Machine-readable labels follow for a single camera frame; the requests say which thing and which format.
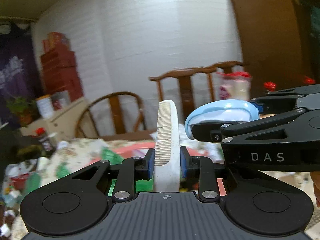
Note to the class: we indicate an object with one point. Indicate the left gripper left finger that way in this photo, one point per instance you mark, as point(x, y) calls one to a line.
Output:
point(128, 172)

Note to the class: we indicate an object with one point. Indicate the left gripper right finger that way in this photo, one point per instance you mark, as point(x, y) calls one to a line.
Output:
point(202, 170)

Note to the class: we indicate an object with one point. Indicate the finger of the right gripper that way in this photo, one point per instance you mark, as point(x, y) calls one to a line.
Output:
point(306, 97)
point(216, 130)

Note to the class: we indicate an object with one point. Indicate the white plastic comb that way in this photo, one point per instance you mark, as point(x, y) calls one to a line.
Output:
point(166, 175)

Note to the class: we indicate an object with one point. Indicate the light blue oval case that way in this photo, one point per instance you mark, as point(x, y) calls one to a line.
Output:
point(222, 110)

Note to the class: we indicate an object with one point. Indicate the pink plastic basin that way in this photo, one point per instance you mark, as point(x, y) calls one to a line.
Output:
point(123, 149)

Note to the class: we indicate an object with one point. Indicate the paper cups plastic bag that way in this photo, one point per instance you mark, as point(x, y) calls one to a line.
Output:
point(234, 86)

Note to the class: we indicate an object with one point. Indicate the round back wooden chair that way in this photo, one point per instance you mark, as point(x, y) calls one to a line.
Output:
point(116, 114)

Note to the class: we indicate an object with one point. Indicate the straight back wooden chair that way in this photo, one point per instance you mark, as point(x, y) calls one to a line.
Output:
point(194, 81)

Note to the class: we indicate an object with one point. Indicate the stack of red boxes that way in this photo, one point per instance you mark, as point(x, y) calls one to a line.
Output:
point(59, 68)

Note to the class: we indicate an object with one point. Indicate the purple hanging banner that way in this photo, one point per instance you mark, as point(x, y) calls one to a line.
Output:
point(19, 73)

